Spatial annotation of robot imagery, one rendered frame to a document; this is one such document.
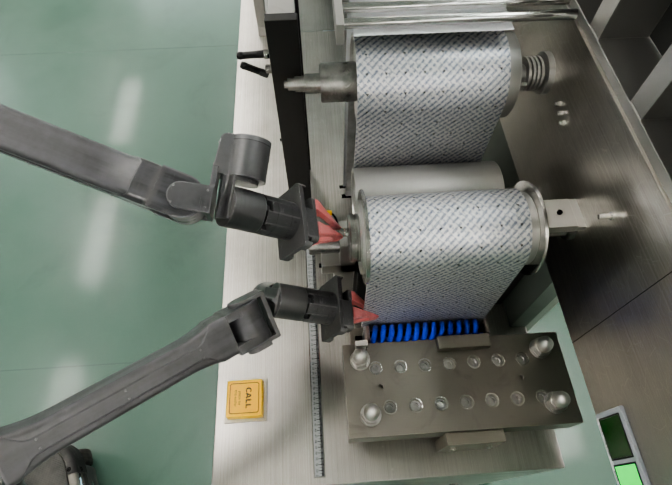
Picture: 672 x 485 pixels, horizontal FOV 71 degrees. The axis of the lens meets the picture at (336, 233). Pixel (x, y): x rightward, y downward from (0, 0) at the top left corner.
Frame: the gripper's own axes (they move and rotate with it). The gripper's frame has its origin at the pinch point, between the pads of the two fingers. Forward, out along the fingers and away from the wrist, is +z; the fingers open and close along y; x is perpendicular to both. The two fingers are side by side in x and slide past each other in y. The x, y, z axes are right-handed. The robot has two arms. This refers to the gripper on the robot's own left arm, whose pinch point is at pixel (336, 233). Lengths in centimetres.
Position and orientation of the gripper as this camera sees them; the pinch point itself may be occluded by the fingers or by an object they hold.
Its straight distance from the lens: 75.1
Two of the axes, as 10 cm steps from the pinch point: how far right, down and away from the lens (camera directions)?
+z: 7.6, 1.9, 6.3
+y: 1.3, 8.9, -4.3
